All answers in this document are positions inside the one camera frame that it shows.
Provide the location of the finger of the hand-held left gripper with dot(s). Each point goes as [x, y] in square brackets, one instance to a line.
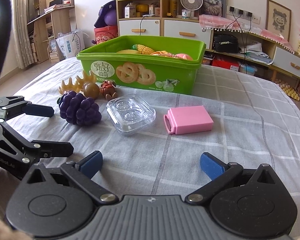
[40, 110]
[53, 149]

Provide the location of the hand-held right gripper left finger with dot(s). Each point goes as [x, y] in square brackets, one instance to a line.
[92, 162]

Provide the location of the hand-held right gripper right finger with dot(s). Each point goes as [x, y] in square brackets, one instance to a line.
[211, 166]

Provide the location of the purple toy grapes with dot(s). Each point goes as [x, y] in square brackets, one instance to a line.
[82, 110]

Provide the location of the green plastic cookie box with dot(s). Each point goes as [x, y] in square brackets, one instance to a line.
[185, 75]

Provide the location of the yellow plastic bowl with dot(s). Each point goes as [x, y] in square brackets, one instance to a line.
[127, 51]

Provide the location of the large pink pig toy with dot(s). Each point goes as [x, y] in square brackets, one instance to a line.
[185, 56]

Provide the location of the toy corn cob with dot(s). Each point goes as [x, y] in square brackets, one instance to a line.
[145, 49]

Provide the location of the orange plastic bowl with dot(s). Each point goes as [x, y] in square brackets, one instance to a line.
[157, 53]

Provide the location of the grey checked cloth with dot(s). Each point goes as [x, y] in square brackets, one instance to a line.
[240, 130]

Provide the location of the pink rectangular box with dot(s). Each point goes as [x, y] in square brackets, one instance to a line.
[190, 118]

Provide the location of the clear plastic case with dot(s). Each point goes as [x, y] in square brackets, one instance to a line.
[130, 115]

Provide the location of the tan fuzzy cloth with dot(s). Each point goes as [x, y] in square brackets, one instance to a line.
[5, 230]

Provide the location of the small brown crab figurine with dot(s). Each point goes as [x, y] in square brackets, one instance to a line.
[107, 88]

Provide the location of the white shopping bag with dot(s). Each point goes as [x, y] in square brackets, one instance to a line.
[70, 45]

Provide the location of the beige curtain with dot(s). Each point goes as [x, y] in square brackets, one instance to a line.
[22, 30]

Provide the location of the wooden desk shelf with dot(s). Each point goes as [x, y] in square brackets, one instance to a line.
[57, 25]

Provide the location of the red printed bucket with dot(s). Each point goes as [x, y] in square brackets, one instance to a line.
[106, 35]

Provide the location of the red box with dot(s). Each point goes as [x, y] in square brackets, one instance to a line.
[225, 64]

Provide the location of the clear plastic storage box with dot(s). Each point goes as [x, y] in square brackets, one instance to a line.
[247, 70]

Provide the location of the yellow egg tray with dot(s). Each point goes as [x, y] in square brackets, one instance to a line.
[287, 90]

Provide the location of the purple ball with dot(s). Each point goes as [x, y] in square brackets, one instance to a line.
[111, 17]

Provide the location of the folded clothes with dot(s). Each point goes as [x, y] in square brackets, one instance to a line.
[257, 53]

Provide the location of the black bag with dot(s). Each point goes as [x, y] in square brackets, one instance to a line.
[226, 44]

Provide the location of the white cabinet drawer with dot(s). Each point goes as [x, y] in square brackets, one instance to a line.
[140, 27]
[290, 60]
[187, 30]

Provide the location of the small white carton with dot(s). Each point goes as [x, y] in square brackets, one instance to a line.
[130, 11]

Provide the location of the yellow round tin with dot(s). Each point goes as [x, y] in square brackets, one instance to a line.
[142, 8]

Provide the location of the pink fringed cloth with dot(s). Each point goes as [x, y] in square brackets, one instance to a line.
[210, 21]

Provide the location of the small glass cup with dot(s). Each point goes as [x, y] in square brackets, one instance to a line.
[186, 13]

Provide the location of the wooden cabinet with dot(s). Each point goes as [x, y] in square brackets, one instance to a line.
[162, 5]

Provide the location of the yellow can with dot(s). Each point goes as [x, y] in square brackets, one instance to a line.
[173, 8]

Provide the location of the framed cat picture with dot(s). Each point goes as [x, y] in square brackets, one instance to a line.
[213, 2]

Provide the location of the framed cartoon picture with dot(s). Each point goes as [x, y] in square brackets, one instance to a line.
[278, 16]

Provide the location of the small white fan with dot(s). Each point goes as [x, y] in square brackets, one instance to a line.
[191, 0]

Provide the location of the wall power sockets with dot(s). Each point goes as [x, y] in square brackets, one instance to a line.
[242, 13]

